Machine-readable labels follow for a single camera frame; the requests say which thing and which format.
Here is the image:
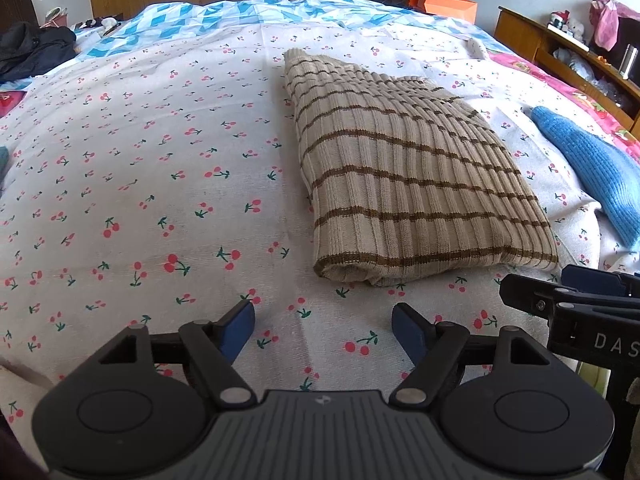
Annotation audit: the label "dark brown wooden headboard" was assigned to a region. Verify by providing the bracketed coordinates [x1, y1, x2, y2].
[0, 0, 43, 28]

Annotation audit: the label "white cherry print bedsheet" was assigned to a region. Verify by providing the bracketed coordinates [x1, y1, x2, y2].
[0, 20, 618, 441]

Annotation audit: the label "wooden bedside shelf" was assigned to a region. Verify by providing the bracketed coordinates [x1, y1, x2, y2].
[495, 6, 640, 131]

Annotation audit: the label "blue knit sweater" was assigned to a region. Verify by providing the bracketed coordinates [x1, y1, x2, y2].
[522, 105, 640, 248]

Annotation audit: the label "pink plastic bag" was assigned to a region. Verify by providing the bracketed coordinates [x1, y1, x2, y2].
[590, 0, 640, 52]

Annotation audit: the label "beige brown striped knit sweater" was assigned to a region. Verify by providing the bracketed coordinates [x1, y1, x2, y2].
[283, 48, 560, 288]

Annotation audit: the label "orange paper bag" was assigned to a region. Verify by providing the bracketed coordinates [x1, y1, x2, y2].
[409, 0, 478, 23]

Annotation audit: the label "small pink basket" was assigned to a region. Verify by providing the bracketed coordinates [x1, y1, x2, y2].
[42, 6, 71, 29]

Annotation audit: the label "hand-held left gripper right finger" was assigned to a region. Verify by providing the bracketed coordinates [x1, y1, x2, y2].
[390, 303, 547, 407]

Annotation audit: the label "clear plastic bags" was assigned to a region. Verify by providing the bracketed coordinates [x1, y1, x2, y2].
[552, 47, 597, 81]

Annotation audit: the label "pink printed bedsheet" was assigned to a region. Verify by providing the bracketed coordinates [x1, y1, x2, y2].
[487, 47, 640, 153]

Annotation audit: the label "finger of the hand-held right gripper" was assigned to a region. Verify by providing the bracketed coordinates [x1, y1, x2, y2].
[500, 273, 640, 318]
[561, 264, 640, 300]

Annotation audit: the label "black white patterned cloth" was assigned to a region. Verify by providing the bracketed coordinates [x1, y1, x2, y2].
[75, 17, 123, 36]

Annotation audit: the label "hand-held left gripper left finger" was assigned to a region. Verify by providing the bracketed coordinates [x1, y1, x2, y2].
[97, 300, 257, 407]

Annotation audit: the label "dark navy clothes pile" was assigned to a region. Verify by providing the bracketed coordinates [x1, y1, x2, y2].
[0, 21, 78, 83]

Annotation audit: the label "blue white checked sheet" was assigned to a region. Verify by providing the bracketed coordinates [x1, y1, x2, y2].
[75, 0, 496, 58]

